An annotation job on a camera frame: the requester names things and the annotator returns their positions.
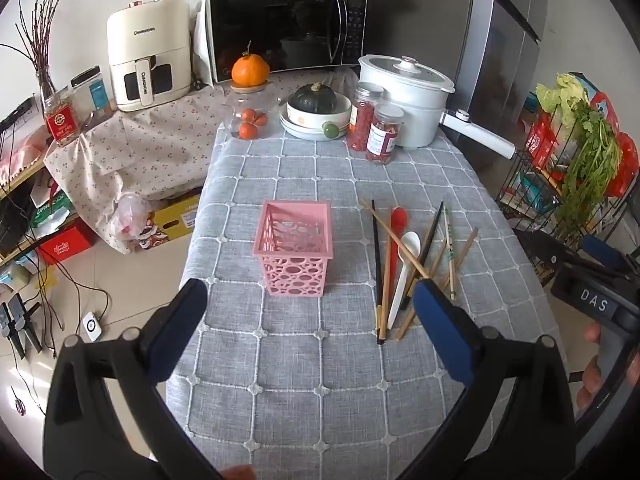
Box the green herb bunch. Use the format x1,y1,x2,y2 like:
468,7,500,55
556,105,623,238

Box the black microwave oven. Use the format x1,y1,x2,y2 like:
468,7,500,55
202,0,368,86

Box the clear container with blue label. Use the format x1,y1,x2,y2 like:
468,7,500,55
70,66,114,122

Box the white ceramic plate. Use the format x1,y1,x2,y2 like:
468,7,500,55
279,110,351,141

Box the black wire rack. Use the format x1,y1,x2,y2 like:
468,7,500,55
495,80,640,253

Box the floral table cover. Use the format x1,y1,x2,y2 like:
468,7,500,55
44,67,361,256

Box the red plastic bag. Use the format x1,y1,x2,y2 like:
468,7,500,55
590,91,640,200

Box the dark green kabocha squash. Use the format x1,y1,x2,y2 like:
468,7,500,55
287,82,346,113

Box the glass pot lid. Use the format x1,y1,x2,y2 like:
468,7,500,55
359,55,456,95

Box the light wooden chopstick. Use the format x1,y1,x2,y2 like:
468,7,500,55
360,198,432,280
376,207,396,340
396,240,449,342
439,228,480,292

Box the black floor cable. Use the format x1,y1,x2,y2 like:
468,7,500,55
15,230,112,346

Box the plastic jar of red berries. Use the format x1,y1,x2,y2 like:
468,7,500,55
348,82,385,152

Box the red snack packet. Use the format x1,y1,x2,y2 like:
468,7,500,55
525,120,562,171

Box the dark brown chopstick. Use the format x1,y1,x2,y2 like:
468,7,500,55
401,201,445,310

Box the plastic jar with red label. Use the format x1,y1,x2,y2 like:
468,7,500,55
366,102,405,166

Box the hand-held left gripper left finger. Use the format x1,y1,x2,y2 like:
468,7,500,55
42,278,223,480

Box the pink perforated plastic basket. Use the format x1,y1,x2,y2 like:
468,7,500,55
252,200,335,298

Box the white electric pot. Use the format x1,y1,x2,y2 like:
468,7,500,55
358,72,516,161

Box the white plastic spoon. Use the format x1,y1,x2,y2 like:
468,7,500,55
386,231,422,325

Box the dried branches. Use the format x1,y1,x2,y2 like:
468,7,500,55
0,0,71,106

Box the large orange with stem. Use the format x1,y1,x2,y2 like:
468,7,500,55
231,40,271,88

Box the glass jar with red label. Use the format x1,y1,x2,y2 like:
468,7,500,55
42,87,82,148

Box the cream air fryer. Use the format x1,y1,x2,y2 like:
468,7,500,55
106,0,193,113

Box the red cardboard box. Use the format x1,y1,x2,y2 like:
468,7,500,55
37,225,98,266

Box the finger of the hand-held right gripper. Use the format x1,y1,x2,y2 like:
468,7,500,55
565,236,635,281
515,230,568,287

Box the patterned pale chopstick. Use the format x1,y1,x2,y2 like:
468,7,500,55
443,207,457,302

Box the person's right hand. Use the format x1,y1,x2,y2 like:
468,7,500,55
575,321,608,416

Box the red plastic spoon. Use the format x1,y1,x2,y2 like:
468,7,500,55
385,206,409,321

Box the grey checked tablecloth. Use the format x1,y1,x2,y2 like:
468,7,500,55
164,67,568,480

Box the pale leafy cabbage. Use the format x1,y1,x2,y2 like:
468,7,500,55
536,74,591,128

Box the grey refrigerator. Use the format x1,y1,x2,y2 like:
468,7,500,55
452,0,551,176

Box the black clamp tool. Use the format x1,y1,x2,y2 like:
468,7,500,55
0,292,44,361

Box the white ceramic bowl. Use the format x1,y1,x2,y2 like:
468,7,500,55
286,94,352,128

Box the black chopstick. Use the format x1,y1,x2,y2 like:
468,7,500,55
371,199,385,346

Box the crumpled plastic bag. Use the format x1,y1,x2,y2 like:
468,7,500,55
109,192,156,242

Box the yellow cardboard box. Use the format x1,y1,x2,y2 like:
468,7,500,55
140,194,203,249

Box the green tissue pack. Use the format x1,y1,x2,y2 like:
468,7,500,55
30,192,75,233

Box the glass jar with wooden lid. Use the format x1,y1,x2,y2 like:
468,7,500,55
222,84,283,141

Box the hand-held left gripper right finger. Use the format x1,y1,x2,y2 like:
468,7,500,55
400,278,576,480

